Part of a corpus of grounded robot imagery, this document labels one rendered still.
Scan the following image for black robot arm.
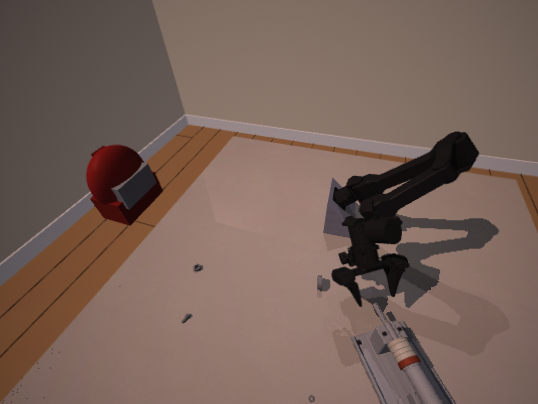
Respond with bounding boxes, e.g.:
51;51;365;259
333;131;480;244

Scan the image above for red-brown ring spacer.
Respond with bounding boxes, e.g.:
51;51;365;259
397;355;421;370

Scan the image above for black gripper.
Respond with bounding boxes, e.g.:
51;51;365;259
331;242;409;307

